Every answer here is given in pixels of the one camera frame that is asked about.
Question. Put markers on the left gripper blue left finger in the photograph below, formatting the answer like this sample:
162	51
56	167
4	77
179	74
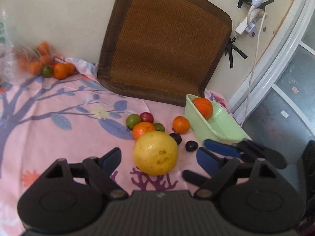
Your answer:
99	170

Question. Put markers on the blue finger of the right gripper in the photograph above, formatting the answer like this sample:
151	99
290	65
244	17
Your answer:
194	178
222	149

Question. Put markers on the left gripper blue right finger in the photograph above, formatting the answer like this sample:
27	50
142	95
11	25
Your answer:
222	173

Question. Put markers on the dark purple plum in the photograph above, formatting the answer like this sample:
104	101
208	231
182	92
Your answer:
191	146
176	137

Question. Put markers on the large yellow grapefruit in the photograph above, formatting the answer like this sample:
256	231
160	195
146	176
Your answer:
155	153

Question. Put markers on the small tangerine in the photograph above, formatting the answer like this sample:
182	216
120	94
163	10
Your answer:
181	125
142	128

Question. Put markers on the large orange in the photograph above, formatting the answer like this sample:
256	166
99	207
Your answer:
204	106

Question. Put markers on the green tomato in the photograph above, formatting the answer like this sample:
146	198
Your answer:
132	120
159	127

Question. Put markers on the red tomato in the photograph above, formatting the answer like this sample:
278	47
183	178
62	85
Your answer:
147	117

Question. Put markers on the light green plastic basin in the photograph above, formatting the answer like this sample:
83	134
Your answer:
221	127

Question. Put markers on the pink printed bedsheet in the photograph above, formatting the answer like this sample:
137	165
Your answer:
43	119

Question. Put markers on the pile tangerine right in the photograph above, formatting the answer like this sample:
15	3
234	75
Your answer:
71	68

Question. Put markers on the pile tangerine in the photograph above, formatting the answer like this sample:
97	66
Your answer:
71	68
44	48
60	71

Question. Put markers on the pile tangerine front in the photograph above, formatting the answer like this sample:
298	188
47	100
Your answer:
60	71

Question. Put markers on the pile green fruit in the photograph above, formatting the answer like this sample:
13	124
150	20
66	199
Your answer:
47	71

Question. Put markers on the white power strip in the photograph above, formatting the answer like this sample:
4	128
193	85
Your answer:
251	30

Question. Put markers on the brown woven seat cushion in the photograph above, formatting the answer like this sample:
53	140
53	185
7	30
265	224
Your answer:
162	50

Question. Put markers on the pile tangerine back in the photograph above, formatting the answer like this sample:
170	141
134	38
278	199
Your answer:
44	48

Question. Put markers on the clear plastic bag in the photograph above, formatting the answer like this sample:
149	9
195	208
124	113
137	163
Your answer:
14	53

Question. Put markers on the white window frame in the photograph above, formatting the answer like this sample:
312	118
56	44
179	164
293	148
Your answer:
273	63

